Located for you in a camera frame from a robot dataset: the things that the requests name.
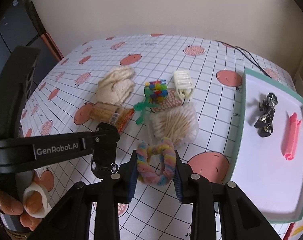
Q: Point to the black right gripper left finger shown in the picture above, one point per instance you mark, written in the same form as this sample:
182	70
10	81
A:
70	217

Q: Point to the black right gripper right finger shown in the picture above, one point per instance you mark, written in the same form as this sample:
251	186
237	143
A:
239	217

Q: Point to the black gold robot figure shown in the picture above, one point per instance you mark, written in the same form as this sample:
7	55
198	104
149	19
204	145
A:
264	123

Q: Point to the left hand with white ring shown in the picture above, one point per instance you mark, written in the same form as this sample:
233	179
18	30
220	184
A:
11	206

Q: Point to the white tray with green rim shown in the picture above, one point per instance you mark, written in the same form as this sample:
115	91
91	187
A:
258	165

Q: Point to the packaged biscuit roll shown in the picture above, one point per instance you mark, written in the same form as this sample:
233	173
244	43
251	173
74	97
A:
114	115

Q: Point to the crumpled cream cloth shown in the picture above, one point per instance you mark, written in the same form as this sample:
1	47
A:
116	86

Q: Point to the pomegranate print grid bedsheet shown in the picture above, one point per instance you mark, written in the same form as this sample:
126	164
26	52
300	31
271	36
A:
58	103

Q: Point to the cream plastic toy chair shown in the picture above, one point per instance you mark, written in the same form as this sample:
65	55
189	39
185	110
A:
183	84

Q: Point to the colourful flower toy green stem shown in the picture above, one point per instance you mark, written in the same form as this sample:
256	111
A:
155	92

